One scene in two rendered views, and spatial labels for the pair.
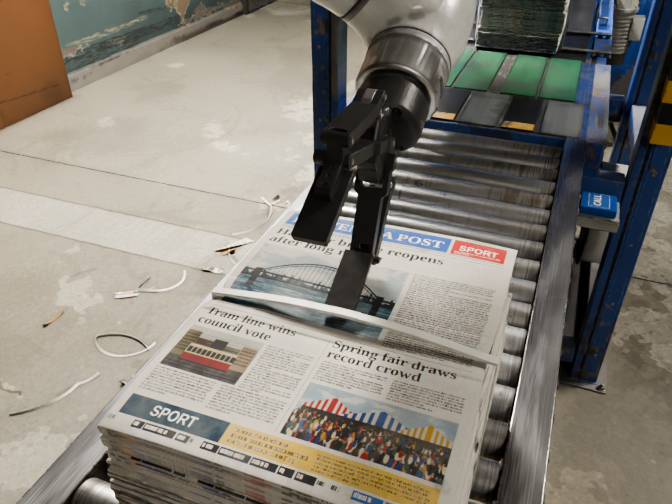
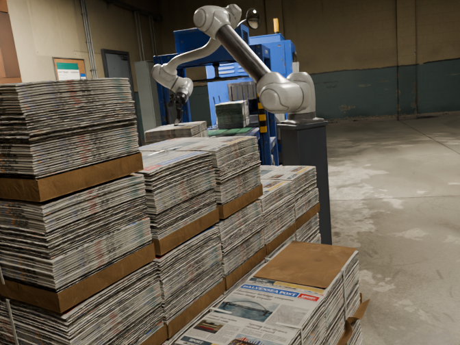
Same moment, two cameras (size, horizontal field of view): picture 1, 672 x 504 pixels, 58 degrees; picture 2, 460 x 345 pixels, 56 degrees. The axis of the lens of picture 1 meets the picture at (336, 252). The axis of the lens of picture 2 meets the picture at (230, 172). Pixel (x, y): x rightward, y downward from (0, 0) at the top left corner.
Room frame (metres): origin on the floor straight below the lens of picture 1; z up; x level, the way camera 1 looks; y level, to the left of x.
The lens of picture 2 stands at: (-2.21, 0.12, 1.25)
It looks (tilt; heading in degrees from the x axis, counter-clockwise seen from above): 11 degrees down; 351
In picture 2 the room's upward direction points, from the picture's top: 6 degrees counter-clockwise
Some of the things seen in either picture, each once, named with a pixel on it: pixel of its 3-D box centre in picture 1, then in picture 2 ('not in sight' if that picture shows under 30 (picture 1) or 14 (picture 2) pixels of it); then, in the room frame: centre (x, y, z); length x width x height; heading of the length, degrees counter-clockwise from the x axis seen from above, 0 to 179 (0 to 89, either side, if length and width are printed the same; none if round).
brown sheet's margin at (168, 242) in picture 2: not in sight; (142, 224); (-0.92, 0.20, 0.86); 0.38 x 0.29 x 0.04; 49
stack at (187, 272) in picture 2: not in sight; (228, 294); (-0.60, -0.08, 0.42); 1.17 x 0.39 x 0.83; 139
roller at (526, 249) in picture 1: (424, 233); not in sight; (1.01, -0.17, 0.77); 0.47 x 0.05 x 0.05; 69
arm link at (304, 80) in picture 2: not in sight; (298, 92); (0.09, -0.67, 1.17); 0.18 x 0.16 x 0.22; 132
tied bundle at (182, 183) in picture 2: not in sight; (138, 196); (-0.92, 0.20, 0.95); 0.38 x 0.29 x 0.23; 49
